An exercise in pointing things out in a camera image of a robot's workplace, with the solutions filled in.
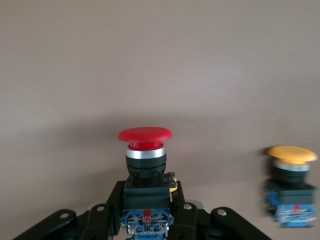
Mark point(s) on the red mushroom push button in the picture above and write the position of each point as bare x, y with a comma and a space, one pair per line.
145, 135

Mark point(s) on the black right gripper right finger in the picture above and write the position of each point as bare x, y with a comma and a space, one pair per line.
195, 225

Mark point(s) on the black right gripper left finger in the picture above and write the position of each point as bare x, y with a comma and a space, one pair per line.
100, 222

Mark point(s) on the yellow mushroom push button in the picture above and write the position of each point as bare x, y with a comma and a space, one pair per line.
291, 153

